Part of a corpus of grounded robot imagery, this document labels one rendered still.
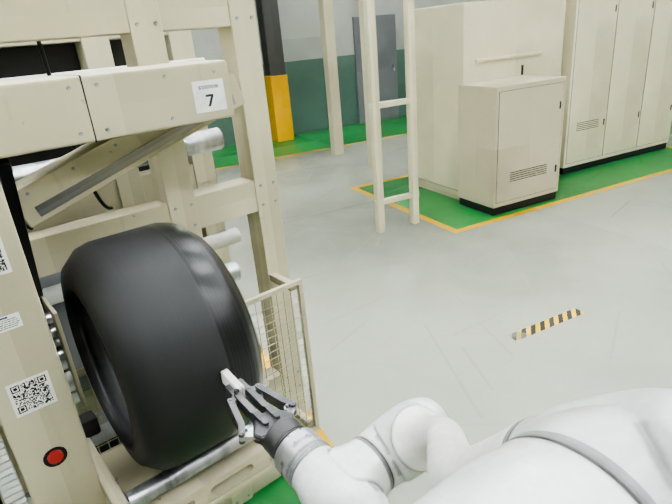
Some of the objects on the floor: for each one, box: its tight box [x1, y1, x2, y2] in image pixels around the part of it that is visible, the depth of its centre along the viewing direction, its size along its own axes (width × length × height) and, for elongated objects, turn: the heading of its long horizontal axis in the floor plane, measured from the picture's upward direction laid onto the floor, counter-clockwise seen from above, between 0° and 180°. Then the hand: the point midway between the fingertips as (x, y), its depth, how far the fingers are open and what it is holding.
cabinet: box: [458, 75, 567, 216], centre depth 546 cm, size 90×56×125 cm, turn 128°
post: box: [0, 183, 106, 504], centre depth 107 cm, size 13×13×250 cm
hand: (232, 384), depth 106 cm, fingers closed
